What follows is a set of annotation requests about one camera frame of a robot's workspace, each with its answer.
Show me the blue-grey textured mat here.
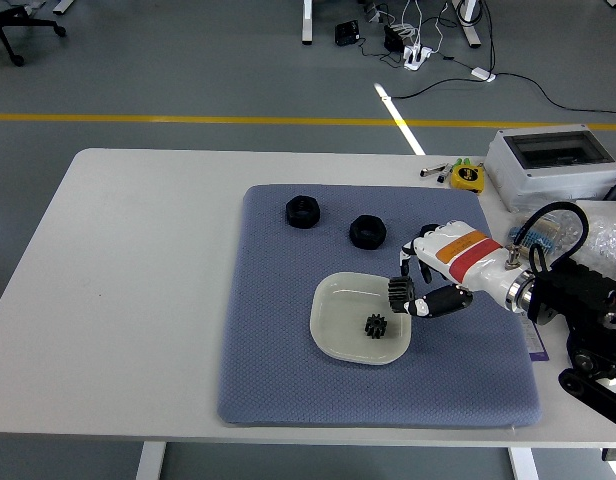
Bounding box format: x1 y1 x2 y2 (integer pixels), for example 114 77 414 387
216 183 543 428

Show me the black power adapter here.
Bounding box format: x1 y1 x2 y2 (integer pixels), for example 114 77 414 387
383 24 405 52

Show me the white square dish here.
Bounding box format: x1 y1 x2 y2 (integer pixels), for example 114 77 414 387
307 271 414 366

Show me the yellow tape measure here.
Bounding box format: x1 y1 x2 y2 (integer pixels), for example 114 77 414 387
448 163 484 194

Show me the black floor cable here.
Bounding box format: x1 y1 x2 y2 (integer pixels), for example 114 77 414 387
385 72 616 120

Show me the clear bag of resistors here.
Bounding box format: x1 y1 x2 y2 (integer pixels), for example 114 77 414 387
505 199 579 251

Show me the flat white box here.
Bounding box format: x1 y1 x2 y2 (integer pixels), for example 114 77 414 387
575 199 616 226

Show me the white power strip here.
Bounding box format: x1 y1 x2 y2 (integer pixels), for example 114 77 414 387
402 44 434 71

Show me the large black hex nut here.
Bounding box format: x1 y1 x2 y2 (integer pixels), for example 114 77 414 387
284 195 321 230
349 214 388 251

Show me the white desk leg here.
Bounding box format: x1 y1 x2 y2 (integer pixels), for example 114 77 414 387
450 0 483 49
301 0 338 45

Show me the white table leg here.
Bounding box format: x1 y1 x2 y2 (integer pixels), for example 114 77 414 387
507 446 539 480
135 441 167 480

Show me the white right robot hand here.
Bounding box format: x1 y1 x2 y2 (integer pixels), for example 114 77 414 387
398 218 529 319

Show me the large black gear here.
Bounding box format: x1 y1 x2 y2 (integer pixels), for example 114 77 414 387
386 275 415 314

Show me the clear bag of screws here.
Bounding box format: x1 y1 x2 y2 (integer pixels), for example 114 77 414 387
577 219 616 256

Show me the black electronic device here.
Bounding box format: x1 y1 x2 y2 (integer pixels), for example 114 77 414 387
334 20 360 46

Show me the grey electrical enclosure box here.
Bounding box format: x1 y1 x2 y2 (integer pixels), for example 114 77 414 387
483 124 616 214

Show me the small black gear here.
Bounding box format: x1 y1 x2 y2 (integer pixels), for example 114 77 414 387
363 313 388 340

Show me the purple label card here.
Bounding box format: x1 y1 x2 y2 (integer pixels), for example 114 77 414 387
520 317 550 362

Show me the black office chair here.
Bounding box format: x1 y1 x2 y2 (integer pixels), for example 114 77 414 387
0 0 67 67

